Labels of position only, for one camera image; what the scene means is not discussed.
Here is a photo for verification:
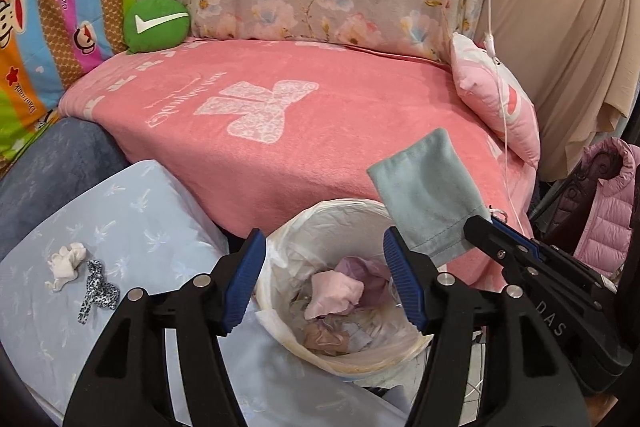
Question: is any grey-green velvet pouch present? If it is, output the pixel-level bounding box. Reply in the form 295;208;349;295
368;128;490;267

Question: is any purple fabric cloth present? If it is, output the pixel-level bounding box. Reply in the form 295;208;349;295
335;256;394;308

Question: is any white lined trash bin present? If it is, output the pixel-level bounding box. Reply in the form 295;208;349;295
256;198;428;381

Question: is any pink puffer jacket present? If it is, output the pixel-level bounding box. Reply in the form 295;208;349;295
542;138;639;277

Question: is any black white leopard scrunchie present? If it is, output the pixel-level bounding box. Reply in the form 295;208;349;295
77;259;120;324

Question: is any white crumpled cloth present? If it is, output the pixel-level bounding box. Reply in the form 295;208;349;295
46;243;87;293

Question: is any pink white small pillow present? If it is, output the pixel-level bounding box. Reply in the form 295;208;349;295
450;34;541;168

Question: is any light pink cloth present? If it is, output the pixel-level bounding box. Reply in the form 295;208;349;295
304;271;363;320

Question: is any blue-grey velvet cushion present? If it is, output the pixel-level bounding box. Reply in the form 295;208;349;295
0;118;129;256

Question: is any beige curtain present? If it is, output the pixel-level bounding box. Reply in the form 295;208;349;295
476;0;639;181

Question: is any pink fleece blanket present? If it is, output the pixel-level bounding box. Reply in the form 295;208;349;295
58;40;536;235

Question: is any green checkmark plush pillow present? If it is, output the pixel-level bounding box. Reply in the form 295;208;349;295
122;0;191;53

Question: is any colourful monkey cartoon sheet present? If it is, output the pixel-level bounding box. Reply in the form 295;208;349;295
1;0;134;171

